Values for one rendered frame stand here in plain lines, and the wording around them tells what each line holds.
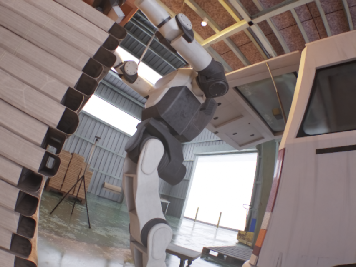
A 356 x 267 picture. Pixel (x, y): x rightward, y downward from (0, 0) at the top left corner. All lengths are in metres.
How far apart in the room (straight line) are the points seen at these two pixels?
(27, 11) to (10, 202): 0.39
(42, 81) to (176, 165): 0.61
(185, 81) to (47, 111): 0.60
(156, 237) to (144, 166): 0.28
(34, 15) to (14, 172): 0.33
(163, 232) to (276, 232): 0.46
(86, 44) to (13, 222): 0.39
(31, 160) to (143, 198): 0.49
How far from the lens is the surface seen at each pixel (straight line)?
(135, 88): 1.03
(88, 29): 0.47
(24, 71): 0.40
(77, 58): 0.42
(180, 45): 0.70
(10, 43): 0.44
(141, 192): 0.71
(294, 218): 0.82
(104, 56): 0.48
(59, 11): 0.49
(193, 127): 0.84
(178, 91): 0.80
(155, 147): 0.71
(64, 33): 0.45
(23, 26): 0.46
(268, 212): 0.87
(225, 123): 2.13
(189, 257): 2.16
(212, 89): 0.77
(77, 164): 5.02
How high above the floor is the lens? 0.74
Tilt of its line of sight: 21 degrees up
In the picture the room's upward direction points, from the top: 16 degrees clockwise
